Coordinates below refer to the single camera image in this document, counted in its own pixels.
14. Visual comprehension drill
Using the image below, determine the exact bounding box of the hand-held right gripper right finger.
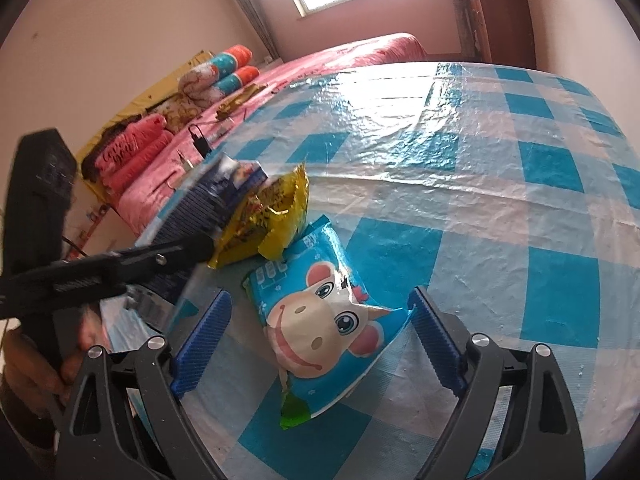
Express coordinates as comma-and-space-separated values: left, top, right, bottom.
407, 285, 586, 480

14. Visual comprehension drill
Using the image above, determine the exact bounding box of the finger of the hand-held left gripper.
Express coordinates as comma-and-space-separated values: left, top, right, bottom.
150, 167, 238, 261
30, 232, 218, 318

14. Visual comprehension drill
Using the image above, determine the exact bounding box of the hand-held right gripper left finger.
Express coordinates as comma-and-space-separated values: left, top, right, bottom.
54, 287, 233, 480

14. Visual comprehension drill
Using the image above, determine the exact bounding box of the blue snack packet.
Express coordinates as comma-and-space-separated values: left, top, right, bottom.
212, 155, 268, 198

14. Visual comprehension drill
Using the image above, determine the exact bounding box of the blue cartoon cow packet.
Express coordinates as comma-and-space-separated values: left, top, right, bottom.
242, 215, 413, 431

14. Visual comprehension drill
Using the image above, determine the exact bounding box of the person's left hand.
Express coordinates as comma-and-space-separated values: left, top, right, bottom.
0, 305, 108, 416

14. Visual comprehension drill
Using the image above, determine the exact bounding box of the black charger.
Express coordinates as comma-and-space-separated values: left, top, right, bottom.
187, 125, 213, 156

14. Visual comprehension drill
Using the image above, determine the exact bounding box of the pink pillow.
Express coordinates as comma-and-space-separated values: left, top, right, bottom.
97, 114, 168, 181
107, 130, 176, 196

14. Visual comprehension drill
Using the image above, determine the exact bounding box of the yellow snack packet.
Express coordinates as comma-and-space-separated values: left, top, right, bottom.
207, 162, 311, 268

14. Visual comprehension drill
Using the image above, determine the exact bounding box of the beige floral quilt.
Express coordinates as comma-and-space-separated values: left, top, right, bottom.
150, 95, 221, 131

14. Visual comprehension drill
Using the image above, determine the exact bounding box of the yellow headboard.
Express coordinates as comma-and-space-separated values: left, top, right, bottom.
75, 50, 213, 206

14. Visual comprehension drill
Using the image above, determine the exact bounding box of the large rolled floral blanket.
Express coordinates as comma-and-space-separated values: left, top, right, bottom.
180, 45, 253, 98

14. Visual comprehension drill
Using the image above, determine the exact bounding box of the blue checked tablecloth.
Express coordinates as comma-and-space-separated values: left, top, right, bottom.
100, 60, 640, 480

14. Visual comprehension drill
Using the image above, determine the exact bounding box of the grey curtain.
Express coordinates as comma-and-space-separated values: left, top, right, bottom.
215, 0, 281, 61

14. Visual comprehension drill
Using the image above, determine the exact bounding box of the pink bed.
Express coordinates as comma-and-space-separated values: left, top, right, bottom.
107, 32, 428, 236

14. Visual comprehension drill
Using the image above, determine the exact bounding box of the patterned curtain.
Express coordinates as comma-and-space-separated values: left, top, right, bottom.
450, 0, 476, 56

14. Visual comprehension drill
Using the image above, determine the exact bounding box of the wooden cabinet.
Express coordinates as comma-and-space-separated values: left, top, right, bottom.
457, 0, 538, 68

